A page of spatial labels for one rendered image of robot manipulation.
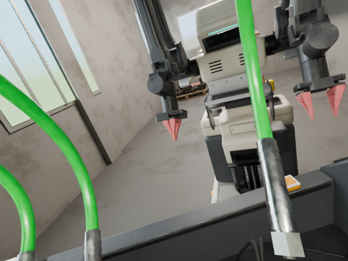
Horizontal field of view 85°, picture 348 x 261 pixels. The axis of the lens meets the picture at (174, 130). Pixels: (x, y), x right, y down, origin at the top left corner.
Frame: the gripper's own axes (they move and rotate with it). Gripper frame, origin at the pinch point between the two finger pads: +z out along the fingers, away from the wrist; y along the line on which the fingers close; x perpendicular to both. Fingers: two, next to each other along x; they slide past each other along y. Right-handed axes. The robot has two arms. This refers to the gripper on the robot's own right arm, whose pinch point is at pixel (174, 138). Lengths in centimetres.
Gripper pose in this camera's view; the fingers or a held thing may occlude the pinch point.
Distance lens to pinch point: 66.3
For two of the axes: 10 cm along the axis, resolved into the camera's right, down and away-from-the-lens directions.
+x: 3.8, 0.0, 9.3
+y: 9.1, -1.6, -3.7
